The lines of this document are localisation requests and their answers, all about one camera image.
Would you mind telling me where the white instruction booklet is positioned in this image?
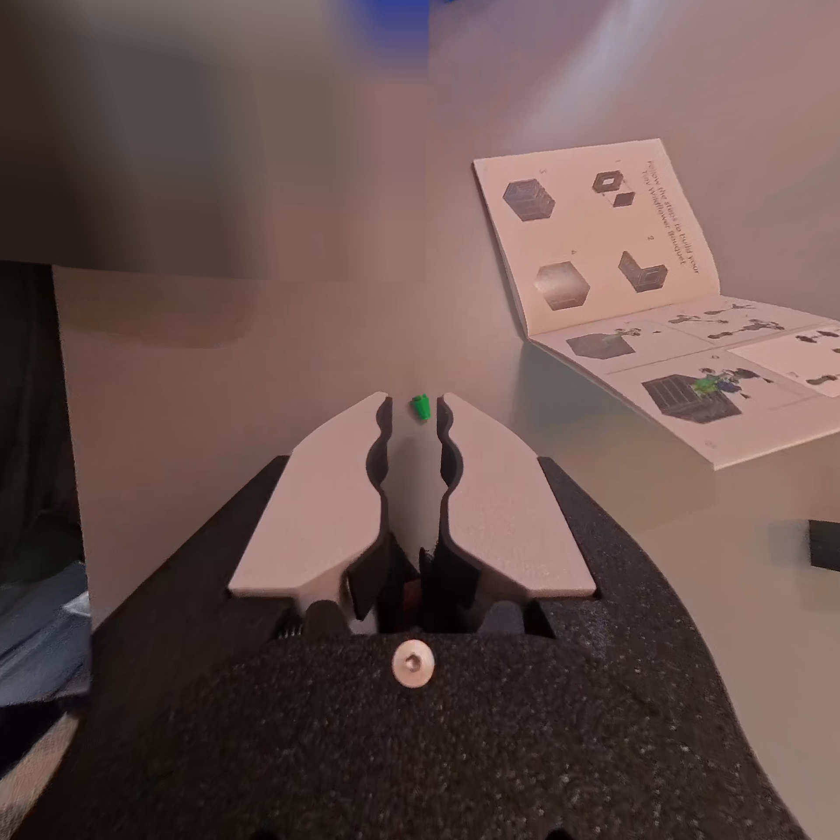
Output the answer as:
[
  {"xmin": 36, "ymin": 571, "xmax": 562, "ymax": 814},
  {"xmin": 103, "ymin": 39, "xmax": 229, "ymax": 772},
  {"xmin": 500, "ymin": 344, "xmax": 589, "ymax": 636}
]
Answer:
[{"xmin": 473, "ymin": 138, "xmax": 840, "ymax": 471}]

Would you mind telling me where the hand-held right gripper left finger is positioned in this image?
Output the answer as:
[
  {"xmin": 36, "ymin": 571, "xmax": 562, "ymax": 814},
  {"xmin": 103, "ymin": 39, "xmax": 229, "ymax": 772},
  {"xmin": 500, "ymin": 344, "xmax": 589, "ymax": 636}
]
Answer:
[{"xmin": 230, "ymin": 392, "xmax": 399, "ymax": 618}]

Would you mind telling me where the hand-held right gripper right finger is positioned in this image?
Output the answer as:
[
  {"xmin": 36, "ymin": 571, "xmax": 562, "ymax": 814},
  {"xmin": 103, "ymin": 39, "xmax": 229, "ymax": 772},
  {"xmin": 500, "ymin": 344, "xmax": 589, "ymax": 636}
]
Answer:
[{"xmin": 431, "ymin": 392, "xmax": 599, "ymax": 618}]

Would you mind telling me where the grey desk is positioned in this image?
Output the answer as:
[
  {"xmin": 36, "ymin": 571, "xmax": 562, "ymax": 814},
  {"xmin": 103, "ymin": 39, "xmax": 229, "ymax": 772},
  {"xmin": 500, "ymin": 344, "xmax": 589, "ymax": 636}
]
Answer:
[{"xmin": 53, "ymin": 0, "xmax": 840, "ymax": 840}]

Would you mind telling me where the black square frame brick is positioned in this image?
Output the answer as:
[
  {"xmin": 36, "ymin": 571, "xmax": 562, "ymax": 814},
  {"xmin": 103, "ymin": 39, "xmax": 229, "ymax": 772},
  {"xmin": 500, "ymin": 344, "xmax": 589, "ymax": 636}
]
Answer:
[{"xmin": 806, "ymin": 520, "xmax": 840, "ymax": 571}]

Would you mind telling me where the person's dark clothing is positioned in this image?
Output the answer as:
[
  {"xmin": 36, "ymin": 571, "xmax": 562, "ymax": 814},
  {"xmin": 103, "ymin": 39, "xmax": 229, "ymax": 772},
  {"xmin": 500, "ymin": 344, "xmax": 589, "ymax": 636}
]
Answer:
[{"xmin": 0, "ymin": 263, "xmax": 95, "ymax": 742}]

